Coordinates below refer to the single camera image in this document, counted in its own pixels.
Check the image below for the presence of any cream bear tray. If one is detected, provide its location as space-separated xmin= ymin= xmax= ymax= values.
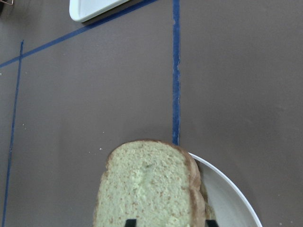
xmin=69 ymin=0 xmax=128 ymax=22

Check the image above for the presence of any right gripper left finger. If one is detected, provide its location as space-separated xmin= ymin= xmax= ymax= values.
xmin=125 ymin=219 xmax=136 ymax=227

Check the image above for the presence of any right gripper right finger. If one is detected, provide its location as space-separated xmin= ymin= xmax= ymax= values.
xmin=205 ymin=219 xmax=219 ymax=227

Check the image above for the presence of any white plate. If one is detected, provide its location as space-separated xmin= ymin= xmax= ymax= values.
xmin=191 ymin=154 xmax=262 ymax=227

